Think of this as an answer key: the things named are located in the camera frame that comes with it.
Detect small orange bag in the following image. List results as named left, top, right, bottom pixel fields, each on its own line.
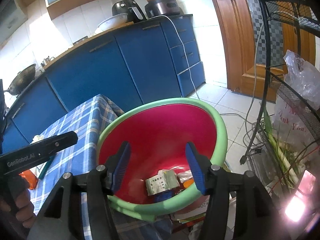
left=183, top=179, right=194, bottom=189

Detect clear plastic bag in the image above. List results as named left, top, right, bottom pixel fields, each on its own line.
left=172, top=166, right=193, bottom=184

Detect green onions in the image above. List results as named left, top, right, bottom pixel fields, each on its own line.
left=263, top=108, right=319, bottom=189

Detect black wire rack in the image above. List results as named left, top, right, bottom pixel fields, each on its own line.
left=240, top=0, right=319, bottom=196

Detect white plastic shopping bag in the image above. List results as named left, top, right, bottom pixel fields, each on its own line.
left=272, top=50, right=319, bottom=151

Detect black air fryer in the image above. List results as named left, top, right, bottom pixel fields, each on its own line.
left=112, top=0, right=146, bottom=23

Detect white power cable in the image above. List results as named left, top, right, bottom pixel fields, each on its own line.
left=147, top=15, right=201, bottom=100

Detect white bowl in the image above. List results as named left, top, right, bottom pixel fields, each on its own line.
left=94, top=13, right=128, bottom=34

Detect black wok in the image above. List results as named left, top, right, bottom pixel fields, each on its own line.
left=4, top=63, right=36, bottom=95

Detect steel kettle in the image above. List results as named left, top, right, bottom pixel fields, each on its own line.
left=41, top=56, right=55, bottom=67

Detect red basin with green rim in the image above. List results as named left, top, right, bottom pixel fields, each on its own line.
left=97, top=98, right=228, bottom=221

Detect wooden door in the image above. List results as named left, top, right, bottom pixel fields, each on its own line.
left=213, top=0, right=316, bottom=99

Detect blue knitted cloth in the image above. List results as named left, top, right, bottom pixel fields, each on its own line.
left=154, top=191, right=174, bottom=203

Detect orange mesh cloth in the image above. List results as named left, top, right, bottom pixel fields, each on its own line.
left=20, top=170, right=39, bottom=190

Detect green white medicine box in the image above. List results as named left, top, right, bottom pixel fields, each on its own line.
left=145, top=170, right=180, bottom=196

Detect person's left hand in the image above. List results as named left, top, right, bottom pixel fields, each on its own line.
left=15, top=188, right=36, bottom=229

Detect blue kitchen base cabinets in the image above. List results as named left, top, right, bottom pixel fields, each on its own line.
left=2, top=15, right=205, bottom=153

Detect blue plaid tablecloth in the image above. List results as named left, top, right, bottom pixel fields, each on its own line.
left=30, top=94, right=173, bottom=240

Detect dark rice cooker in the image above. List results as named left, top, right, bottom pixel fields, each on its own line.
left=145, top=0, right=180, bottom=18

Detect range hood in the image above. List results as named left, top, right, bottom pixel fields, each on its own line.
left=0, top=0, right=28, bottom=46

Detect white tissue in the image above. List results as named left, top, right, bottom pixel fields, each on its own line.
left=31, top=135, right=44, bottom=144

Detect white teal small carton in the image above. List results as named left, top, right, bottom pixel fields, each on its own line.
left=38, top=155, right=55, bottom=180

